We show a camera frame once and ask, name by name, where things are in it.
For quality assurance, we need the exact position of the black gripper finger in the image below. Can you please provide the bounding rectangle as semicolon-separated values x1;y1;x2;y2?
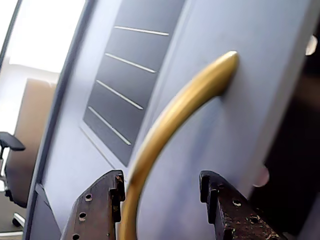
61;169;126;240
199;170;289;240

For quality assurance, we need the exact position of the blue door with shopping list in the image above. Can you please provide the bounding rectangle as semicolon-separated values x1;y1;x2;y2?
23;0;320;240

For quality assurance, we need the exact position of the long gold curved door handle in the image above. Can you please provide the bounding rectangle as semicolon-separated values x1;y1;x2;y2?
118;50;240;240

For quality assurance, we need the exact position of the black office chair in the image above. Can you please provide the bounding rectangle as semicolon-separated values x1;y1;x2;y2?
0;131;27;228

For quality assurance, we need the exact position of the blue toy kitchen body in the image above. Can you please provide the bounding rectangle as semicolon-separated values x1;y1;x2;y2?
249;37;320;240

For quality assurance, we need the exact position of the tan partition panel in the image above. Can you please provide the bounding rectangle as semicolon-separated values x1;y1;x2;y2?
12;77;60;209

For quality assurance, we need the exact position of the black shopping list sticker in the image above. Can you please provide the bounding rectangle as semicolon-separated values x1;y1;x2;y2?
79;0;187;168

